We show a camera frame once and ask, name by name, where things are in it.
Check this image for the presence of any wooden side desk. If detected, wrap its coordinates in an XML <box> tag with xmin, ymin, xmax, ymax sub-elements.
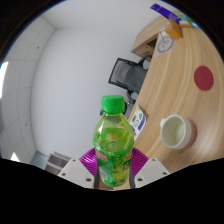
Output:
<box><xmin>130</xmin><ymin>18</ymin><xmax>174</xmax><ymax>59</ymax></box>

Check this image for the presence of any ceiling light panel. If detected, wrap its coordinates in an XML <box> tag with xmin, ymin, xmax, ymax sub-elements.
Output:
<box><xmin>9</xmin><ymin>152</ymin><xmax>22</xmax><ymax>163</ymax></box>

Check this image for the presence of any black mesh-back office chair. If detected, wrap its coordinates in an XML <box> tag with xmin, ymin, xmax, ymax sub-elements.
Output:
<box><xmin>107</xmin><ymin>57</ymin><xmax>153</xmax><ymax>104</ymax></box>

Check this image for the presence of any small blue packet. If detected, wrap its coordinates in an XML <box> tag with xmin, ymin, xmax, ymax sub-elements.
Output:
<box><xmin>192</xmin><ymin>20</ymin><xmax>203</xmax><ymax>30</ymax></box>

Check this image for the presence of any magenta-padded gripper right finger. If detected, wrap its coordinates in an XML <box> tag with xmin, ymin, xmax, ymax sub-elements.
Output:
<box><xmin>128</xmin><ymin>147</ymin><xmax>170</xmax><ymax>190</ymax></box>

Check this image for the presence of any green drink bottle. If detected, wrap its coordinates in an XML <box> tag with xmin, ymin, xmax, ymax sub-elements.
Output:
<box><xmin>92</xmin><ymin>94</ymin><xmax>135</xmax><ymax>188</ymax></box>

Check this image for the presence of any white and brown cup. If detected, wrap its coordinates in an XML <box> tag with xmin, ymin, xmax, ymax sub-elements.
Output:
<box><xmin>159</xmin><ymin>114</ymin><xmax>198</xmax><ymax>150</ymax></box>

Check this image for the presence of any white printed leaflet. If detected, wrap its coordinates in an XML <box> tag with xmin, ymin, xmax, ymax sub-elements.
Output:
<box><xmin>129</xmin><ymin>104</ymin><xmax>148</xmax><ymax>140</ymax></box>

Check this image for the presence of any orange wooden box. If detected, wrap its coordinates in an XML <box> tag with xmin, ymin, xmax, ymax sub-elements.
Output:
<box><xmin>164</xmin><ymin>19</ymin><xmax>184</xmax><ymax>41</ymax></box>

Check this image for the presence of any flat round red coaster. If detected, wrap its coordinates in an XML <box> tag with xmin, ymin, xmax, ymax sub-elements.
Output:
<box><xmin>193</xmin><ymin>65</ymin><xmax>215</xmax><ymax>92</ymax></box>

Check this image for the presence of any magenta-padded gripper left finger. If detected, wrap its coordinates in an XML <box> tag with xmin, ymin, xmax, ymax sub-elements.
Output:
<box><xmin>57</xmin><ymin>147</ymin><xmax>99</xmax><ymax>190</ymax></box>

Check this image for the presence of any purple pouch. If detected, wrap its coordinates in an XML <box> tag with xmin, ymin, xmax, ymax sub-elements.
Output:
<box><xmin>149</xmin><ymin>3</ymin><xmax>183</xmax><ymax>24</ymax></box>

